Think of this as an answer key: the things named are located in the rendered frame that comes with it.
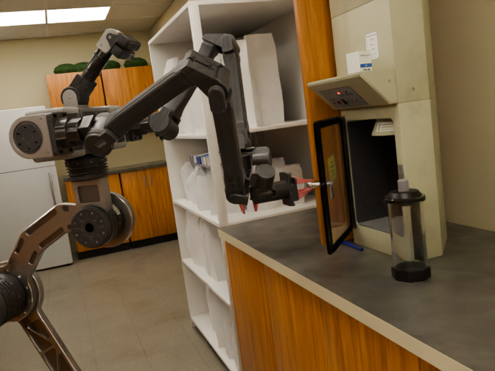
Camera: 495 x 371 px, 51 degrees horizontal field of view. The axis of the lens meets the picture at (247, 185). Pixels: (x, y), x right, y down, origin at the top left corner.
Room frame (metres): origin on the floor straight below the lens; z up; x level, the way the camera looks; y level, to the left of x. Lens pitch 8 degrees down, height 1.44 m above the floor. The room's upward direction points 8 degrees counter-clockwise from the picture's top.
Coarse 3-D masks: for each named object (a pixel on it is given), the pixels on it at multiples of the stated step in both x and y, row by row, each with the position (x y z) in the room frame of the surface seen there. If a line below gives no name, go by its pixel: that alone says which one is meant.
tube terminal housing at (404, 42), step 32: (384, 0) 1.50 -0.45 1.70; (416, 0) 1.51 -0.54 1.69; (352, 32) 1.67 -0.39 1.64; (384, 32) 1.52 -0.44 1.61; (416, 32) 1.51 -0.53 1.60; (384, 64) 1.53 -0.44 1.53; (416, 64) 1.51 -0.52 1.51; (416, 96) 1.50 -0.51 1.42; (416, 128) 1.50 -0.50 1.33; (416, 160) 1.50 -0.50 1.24
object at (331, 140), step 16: (336, 128) 1.70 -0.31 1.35; (336, 144) 1.68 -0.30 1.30; (336, 160) 1.66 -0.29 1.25; (320, 176) 1.49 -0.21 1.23; (336, 176) 1.64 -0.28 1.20; (320, 192) 1.50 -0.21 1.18; (336, 192) 1.62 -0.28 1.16; (336, 208) 1.60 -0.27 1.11; (336, 224) 1.59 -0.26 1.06; (336, 240) 1.57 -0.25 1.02
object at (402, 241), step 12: (396, 204) 1.33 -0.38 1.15; (408, 204) 1.32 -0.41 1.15; (420, 204) 1.34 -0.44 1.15; (396, 216) 1.34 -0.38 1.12; (408, 216) 1.33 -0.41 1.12; (420, 216) 1.33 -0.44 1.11; (396, 228) 1.34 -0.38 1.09; (408, 228) 1.33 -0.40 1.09; (420, 228) 1.33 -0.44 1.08; (396, 240) 1.35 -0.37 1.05; (408, 240) 1.33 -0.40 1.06; (420, 240) 1.33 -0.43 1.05; (396, 252) 1.35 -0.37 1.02; (408, 252) 1.33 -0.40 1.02; (420, 252) 1.33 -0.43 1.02; (396, 264) 1.35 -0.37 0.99; (408, 264) 1.33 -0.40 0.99; (420, 264) 1.33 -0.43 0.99
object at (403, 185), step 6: (402, 180) 1.36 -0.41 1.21; (402, 186) 1.36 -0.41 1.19; (408, 186) 1.36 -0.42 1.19; (390, 192) 1.37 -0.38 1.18; (396, 192) 1.36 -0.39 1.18; (402, 192) 1.35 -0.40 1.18; (408, 192) 1.34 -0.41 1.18; (414, 192) 1.34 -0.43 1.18; (420, 192) 1.35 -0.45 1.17; (390, 198) 1.35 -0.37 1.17; (396, 198) 1.34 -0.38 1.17; (402, 198) 1.33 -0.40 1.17; (408, 198) 1.33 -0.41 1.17
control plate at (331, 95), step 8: (336, 88) 1.61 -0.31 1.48; (344, 88) 1.58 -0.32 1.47; (328, 96) 1.71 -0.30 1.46; (336, 96) 1.67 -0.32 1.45; (344, 96) 1.63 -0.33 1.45; (352, 96) 1.59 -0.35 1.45; (360, 96) 1.55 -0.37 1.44; (336, 104) 1.72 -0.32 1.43; (344, 104) 1.67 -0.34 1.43; (352, 104) 1.63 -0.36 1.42; (360, 104) 1.60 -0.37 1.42; (368, 104) 1.56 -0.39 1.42
